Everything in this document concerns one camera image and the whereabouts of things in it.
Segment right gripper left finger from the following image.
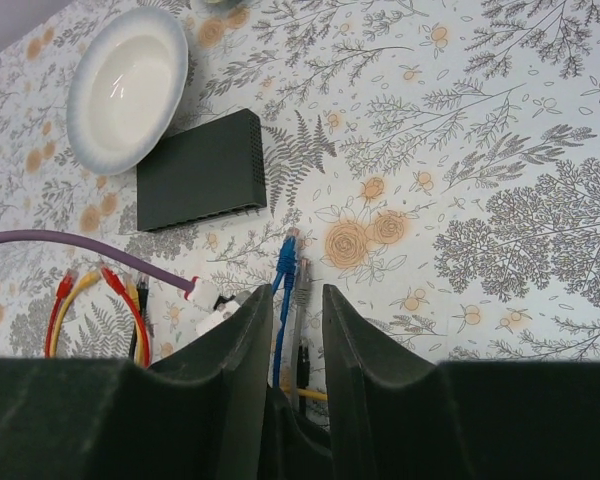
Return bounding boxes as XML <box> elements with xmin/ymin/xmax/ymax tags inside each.
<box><xmin>0</xmin><ymin>285</ymin><xmax>272</xmax><ymax>479</ymax></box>

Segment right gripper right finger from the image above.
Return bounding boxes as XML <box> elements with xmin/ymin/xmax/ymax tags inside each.
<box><xmin>322</xmin><ymin>285</ymin><xmax>600</xmax><ymax>479</ymax></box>

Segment grey network cable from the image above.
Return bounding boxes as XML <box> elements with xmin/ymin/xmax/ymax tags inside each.
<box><xmin>289</xmin><ymin>258</ymin><xmax>312</xmax><ymax>411</ymax></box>

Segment yellow network cable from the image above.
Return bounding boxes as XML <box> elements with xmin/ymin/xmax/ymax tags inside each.
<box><xmin>47</xmin><ymin>272</ymin><xmax>146</xmax><ymax>366</ymax></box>

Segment red network cable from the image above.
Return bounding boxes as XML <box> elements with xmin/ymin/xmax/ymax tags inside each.
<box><xmin>44</xmin><ymin>267</ymin><xmax>154</xmax><ymax>369</ymax></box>

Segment black network switch box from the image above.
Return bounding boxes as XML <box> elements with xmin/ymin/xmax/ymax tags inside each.
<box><xmin>137</xmin><ymin>109</ymin><xmax>267</xmax><ymax>232</ymax></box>

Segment floral table mat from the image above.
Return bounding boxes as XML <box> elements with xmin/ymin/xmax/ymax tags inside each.
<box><xmin>0</xmin><ymin>0</ymin><xmax>600</xmax><ymax>401</ymax></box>

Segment white round bowl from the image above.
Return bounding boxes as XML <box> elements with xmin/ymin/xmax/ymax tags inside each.
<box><xmin>66</xmin><ymin>6</ymin><xmax>188</xmax><ymax>176</ymax></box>

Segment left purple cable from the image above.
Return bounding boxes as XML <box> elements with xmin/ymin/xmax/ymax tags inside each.
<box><xmin>0</xmin><ymin>228</ymin><xmax>216</xmax><ymax>306</ymax></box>

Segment black power cable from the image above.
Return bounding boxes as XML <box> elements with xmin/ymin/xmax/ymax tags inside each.
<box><xmin>128</xmin><ymin>277</ymin><xmax>151</xmax><ymax>359</ymax></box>

